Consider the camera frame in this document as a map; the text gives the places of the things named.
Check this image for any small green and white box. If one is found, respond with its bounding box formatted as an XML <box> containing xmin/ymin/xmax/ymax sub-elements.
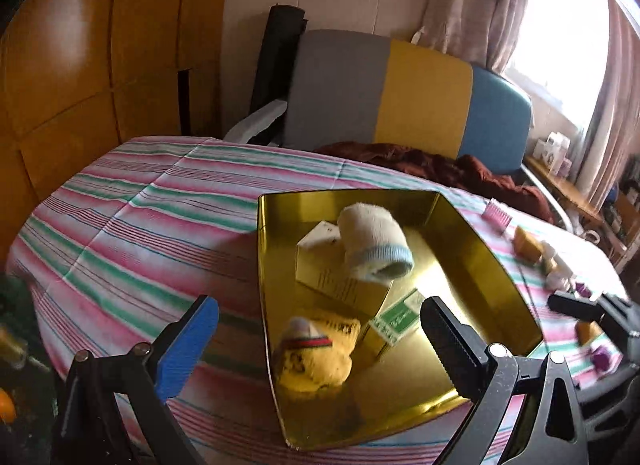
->
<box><xmin>369</xmin><ymin>287</ymin><xmax>426</xmax><ymax>346</ymax></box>

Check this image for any pink patterned curtain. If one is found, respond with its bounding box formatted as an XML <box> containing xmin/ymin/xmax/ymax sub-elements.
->
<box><xmin>412</xmin><ymin>0</ymin><xmax>533</xmax><ymax>70</ymax></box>
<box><xmin>575</xmin><ymin>0</ymin><xmax>640</xmax><ymax>216</ymax></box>

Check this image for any cream cardboard box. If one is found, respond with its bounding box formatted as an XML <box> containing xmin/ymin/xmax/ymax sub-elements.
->
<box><xmin>296</xmin><ymin>220</ymin><xmax>396</xmax><ymax>311</ymax></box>

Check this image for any pink hair roller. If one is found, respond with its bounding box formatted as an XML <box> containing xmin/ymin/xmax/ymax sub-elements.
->
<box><xmin>482</xmin><ymin>197</ymin><xmax>511</xmax><ymax>230</ymax></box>

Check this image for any small white object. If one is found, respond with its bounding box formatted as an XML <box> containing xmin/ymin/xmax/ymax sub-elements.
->
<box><xmin>541</xmin><ymin>241</ymin><xmax>576</xmax><ymax>292</ymax></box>

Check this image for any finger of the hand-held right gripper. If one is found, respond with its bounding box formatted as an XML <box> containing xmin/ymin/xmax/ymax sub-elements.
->
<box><xmin>547</xmin><ymin>292</ymin><xmax>608</xmax><ymax>322</ymax></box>
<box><xmin>597</xmin><ymin>293</ymin><xmax>640</xmax><ymax>371</ymax></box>

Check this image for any gold metal tin tray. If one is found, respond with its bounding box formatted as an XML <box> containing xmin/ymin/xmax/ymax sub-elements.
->
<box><xmin>256</xmin><ymin>189</ymin><xmax>545</xmax><ymax>450</ymax></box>

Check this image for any striped pink green tablecloth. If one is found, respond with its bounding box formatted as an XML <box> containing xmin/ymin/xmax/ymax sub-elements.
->
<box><xmin>7</xmin><ymin>136</ymin><xmax>631</xmax><ymax>465</ymax></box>

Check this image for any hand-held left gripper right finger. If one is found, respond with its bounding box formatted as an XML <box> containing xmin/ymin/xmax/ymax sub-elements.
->
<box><xmin>420</xmin><ymin>296</ymin><xmax>591</xmax><ymax>465</ymax></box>

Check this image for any brown blanket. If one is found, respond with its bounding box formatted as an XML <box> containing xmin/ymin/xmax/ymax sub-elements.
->
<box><xmin>315</xmin><ymin>141</ymin><xmax>556</xmax><ymax>223</ymax></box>

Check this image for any grey yellow blue sofa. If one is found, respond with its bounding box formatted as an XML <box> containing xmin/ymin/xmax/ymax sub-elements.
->
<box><xmin>282</xmin><ymin>29</ymin><xmax>533</xmax><ymax>176</ymax></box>

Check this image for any wooden shelf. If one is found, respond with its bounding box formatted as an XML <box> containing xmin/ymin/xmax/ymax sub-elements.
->
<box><xmin>525</xmin><ymin>155</ymin><xmax>606</xmax><ymax>226</ymax></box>

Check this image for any black rolled mat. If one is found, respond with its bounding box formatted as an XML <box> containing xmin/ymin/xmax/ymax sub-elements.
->
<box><xmin>250</xmin><ymin>5</ymin><xmax>310</xmax><ymax>118</ymax></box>

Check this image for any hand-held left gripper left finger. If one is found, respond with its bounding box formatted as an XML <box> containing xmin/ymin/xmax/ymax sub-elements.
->
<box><xmin>52</xmin><ymin>294</ymin><xmax>221</xmax><ymax>465</ymax></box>

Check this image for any white sock with blue cuff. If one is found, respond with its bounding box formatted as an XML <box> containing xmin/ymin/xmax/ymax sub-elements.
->
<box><xmin>337</xmin><ymin>202</ymin><xmax>415</xmax><ymax>286</ymax></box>

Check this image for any wooden wardrobe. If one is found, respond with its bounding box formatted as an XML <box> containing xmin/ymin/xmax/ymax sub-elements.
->
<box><xmin>0</xmin><ymin>0</ymin><xmax>233</xmax><ymax>261</ymax></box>

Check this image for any white metal rail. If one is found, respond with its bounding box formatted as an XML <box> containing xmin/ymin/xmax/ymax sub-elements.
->
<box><xmin>521</xmin><ymin>165</ymin><xmax>575</xmax><ymax>233</ymax></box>

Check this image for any orange fruit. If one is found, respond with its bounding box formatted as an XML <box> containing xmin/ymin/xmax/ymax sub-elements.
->
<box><xmin>0</xmin><ymin>387</ymin><xmax>17</xmax><ymax>423</ymax></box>

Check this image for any yellow sock with striped band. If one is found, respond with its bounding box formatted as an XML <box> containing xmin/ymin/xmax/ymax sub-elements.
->
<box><xmin>272</xmin><ymin>307</ymin><xmax>362</xmax><ymax>393</ymax></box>

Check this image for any yellow sponge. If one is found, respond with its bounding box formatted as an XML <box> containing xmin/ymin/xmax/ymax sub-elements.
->
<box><xmin>514</xmin><ymin>226</ymin><xmax>543</xmax><ymax>260</ymax></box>
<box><xmin>575</xmin><ymin>320</ymin><xmax>603</xmax><ymax>346</ymax></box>

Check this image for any glass jar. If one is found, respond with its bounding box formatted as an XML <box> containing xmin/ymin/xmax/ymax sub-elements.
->
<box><xmin>0</xmin><ymin>325</ymin><xmax>30</xmax><ymax>371</ymax></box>

